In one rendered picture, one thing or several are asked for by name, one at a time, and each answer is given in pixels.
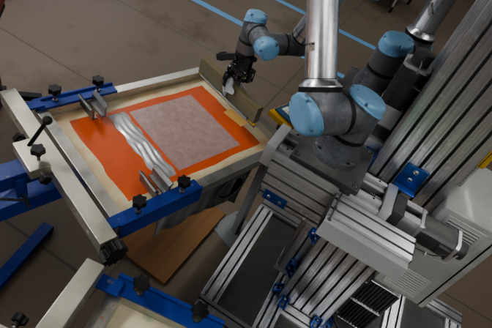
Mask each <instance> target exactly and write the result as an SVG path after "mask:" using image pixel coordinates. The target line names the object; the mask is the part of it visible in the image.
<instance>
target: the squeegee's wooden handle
mask: <svg viewBox="0 0 492 328"><path fill-rule="evenodd" d="M198 72H199V73H200V74H204V75H205V76H206V77H207V78H208V79H209V80H210V81H211V82H212V83H213V84H214V85H215V86H216V87H217V88H218V89H219V90H220V91H221V92H223V85H222V82H223V75H224V72H223V71H222V70H221V69H220V68H219V67H218V66H217V65H216V64H215V63H214V62H213V61H212V60H211V59H210V58H209V57H208V56H204V57H202V58H201V63H200V67H199V71H198ZM233 89H234V94H229V93H228V92H227V94H226V97H227V98H228V99H229V100H230V101H231V102H232V103H233V104H235V105H236V106H237V107H238V108H239V109H240V110H241V111H242V112H243V113H244V114H245V115H246V116H247V117H248V120H249V121H250V122H251V123H252V124H254V123H256V122H258V120H259V118H260V115H261V112H262V111H263V107H262V106H261V105H259V104H258V103H257V102H256V101H255V100H254V99H253V98H252V97H251V96H250V95H249V94H248V93H247V92H246V91H245V90H244V89H242V88H241V87H240V86H238V85H237V84H236V83H235V81H234V83H233Z"/></svg>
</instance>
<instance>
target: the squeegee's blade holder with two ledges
mask: <svg viewBox="0 0 492 328"><path fill-rule="evenodd" d="M200 77H201V78H202V79H203V80H204V81H206V82H207V83H208V84H209V85H210V86H211V87H212V88H213V89H214V90H215V91H216V92H217V93H218V94H219V95H220V96H221V97H222V98H223V99H224V100H225V101H226V102H227V103H228V104H229V105H230V106H231V107H232V108H233V109H234V110H235V111H236V112H237V113H238V114H239V115H240V116H241V117H242V118H243V119H244V120H247V119H248V117H247V116H246V115H245V114H244V113H243V112H242V111H241V110H240V109H239V108H238V107H237V106H236V105H235V104H233V103H232V102H231V101H230V100H229V99H228V98H227V97H226V96H224V94H223V93H222V92H221V91H220V90H219V89H218V88H217V87H216V86H215V85H214V84H213V83H212V82H211V81H210V80H209V79H208V78H207V77H206V76H205V75H204V74H201V75H200Z"/></svg>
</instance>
